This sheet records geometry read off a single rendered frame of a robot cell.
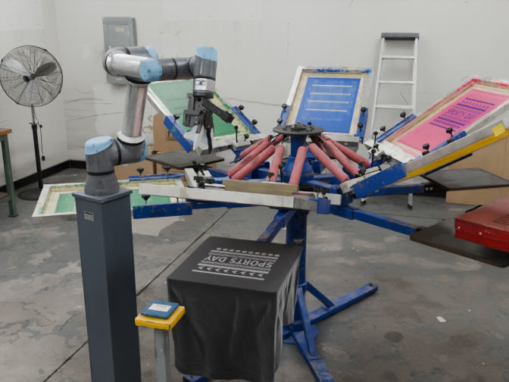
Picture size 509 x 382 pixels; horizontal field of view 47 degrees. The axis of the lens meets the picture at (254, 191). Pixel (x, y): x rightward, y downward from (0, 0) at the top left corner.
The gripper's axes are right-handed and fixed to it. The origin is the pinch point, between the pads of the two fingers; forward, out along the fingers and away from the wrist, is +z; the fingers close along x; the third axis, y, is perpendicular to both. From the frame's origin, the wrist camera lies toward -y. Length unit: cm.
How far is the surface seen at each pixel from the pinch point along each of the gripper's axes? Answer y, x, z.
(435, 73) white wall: -74, -459, -126
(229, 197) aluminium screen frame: -6.4, -12.0, 14.2
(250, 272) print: -8, -41, 44
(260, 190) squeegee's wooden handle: -1, -72, 11
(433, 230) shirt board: -78, -109, 23
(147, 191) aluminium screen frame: 25.5, -12.0, 14.7
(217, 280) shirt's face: 2, -31, 47
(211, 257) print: 12, -51, 41
